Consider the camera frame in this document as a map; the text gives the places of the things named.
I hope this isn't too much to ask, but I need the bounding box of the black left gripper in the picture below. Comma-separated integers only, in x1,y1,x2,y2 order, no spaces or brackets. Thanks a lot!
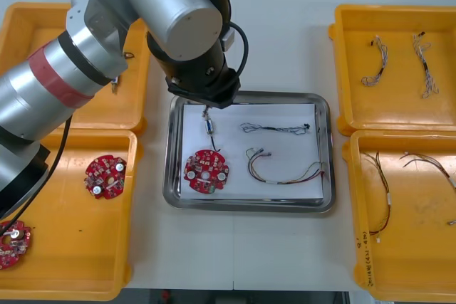
165,68,241,110

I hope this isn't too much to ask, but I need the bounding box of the small solenoid with blue label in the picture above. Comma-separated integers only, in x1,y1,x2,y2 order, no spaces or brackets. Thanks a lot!
201,106,222,152

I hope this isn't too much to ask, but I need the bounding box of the round red circuit board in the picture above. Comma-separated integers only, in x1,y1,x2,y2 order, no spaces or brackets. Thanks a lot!
83,153,128,200
182,147,229,195
0,221,33,270

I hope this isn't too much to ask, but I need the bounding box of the yellow-orange plastic bin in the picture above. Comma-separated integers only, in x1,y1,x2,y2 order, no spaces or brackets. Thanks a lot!
0,129,139,301
328,4,456,137
0,2,150,136
341,129,456,303

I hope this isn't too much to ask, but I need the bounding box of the thin red black green-yellow harness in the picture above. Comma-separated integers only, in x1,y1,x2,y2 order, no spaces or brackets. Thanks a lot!
362,152,395,244
401,152,456,227

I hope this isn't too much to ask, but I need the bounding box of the thick red black green-yellow harness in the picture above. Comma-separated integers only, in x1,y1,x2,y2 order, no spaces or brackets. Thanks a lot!
244,146,327,186

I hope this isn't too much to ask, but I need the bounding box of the blue-white twisted wire harness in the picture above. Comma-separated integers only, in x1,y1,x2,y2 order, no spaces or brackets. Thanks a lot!
412,32,440,100
240,122,311,136
361,35,389,87

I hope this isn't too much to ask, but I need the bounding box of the white paper sheet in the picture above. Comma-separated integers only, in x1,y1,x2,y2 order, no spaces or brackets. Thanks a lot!
180,103,325,201

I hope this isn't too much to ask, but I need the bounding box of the steel tray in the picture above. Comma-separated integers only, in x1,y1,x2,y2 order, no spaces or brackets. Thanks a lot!
162,90,336,214

